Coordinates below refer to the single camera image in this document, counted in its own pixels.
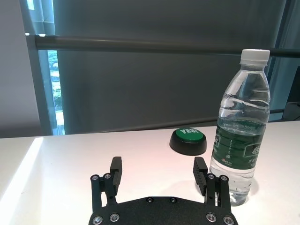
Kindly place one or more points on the dark grey horizontal bar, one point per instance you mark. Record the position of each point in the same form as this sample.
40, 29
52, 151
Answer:
140, 43

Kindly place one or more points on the green YES push button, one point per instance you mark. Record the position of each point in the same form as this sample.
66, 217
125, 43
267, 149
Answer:
188, 141

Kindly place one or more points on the clear green-label water bottle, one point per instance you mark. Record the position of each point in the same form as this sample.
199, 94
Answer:
241, 140

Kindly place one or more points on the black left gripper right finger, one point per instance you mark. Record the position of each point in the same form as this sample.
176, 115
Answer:
200, 174

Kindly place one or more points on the narrow bright window strip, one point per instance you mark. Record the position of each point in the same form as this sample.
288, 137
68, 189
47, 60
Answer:
56, 93

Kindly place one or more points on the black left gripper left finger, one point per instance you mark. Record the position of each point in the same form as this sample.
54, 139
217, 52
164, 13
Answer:
116, 171

